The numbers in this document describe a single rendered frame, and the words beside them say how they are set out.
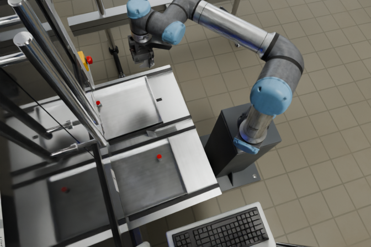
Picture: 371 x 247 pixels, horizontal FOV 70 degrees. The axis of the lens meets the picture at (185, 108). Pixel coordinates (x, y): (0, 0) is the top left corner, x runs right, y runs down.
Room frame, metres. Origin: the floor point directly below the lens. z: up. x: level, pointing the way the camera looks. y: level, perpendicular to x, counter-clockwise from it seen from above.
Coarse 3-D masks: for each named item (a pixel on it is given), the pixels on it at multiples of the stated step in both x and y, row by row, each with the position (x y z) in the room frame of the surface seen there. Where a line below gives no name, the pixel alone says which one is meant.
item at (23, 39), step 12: (24, 36) 0.17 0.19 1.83; (24, 48) 0.16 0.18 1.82; (36, 48) 0.17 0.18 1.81; (0, 60) 0.15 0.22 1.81; (12, 60) 0.15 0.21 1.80; (24, 60) 0.16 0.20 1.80; (36, 60) 0.16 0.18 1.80; (48, 60) 0.17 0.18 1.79; (48, 72) 0.16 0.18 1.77; (60, 84) 0.16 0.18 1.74; (60, 96) 0.16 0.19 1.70; (72, 96) 0.17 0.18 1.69; (72, 108) 0.16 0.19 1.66; (84, 120) 0.16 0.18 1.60; (96, 132) 0.16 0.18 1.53; (84, 144) 0.15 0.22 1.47
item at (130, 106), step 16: (144, 80) 0.66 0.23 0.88; (96, 96) 0.53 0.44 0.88; (112, 96) 0.55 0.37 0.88; (128, 96) 0.56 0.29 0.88; (144, 96) 0.57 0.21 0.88; (112, 112) 0.46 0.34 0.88; (128, 112) 0.47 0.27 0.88; (144, 112) 0.49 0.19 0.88; (112, 128) 0.38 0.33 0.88; (128, 128) 0.39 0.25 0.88; (144, 128) 0.40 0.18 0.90
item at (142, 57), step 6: (132, 42) 0.58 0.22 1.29; (138, 42) 0.58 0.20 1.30; (144, 42) 0.59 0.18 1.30; (132, 48) 0.59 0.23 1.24; (138, 48) 0.59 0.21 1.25; (144, 48) 0.60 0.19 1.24; (150, 48) 0.61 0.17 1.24; (132, 54) 0.57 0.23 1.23; (138, 54) 0.58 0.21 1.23; (144, 54) 0.58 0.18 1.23; (150, 54) 0.59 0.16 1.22; (138, 60) 0.57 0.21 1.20; (144, 60) 0.59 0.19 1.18
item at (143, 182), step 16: (160, 144) 0.34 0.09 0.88; (112, 160) 0.24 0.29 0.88; (128, 160) 0.25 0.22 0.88; (144, 160) 0.26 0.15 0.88; (176, 160) 0.27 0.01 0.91; (128, 176) 0.18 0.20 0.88; (144, 176) 0.19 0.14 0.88; (160, 176) 0.20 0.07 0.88; (176, 176) 0.21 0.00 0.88; (128, 192) 0.11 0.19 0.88; (144, 192) 0.12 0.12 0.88; (160, 192) 0.13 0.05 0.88; (176, 192) 0.14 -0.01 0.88; (128, 208) 0.05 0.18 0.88; (144, 208) 0.06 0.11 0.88
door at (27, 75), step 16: (0, 0) 0.30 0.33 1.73; (32, 0) 0.46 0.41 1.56; (0, 16) 0.26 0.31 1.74; (0, 32) 0.23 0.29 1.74; (16, 32) 0.27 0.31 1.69; (48, 32) 0.44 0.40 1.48; (0, 48) 0.20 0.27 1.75; (16, 48) 0.24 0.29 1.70; (64, 48) 0.50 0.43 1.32; (16, 64) 0.20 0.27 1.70; (16, 80) 0.17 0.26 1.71; (32, 80) 0.20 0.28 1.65; (32, 96) 0.17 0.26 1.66; (48, 96) 0.21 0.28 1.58; (48, 112) 0.17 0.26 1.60; (64, 112) 0.21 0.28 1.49; (64, 128) 0.17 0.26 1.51; (80, 128) 0.22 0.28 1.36
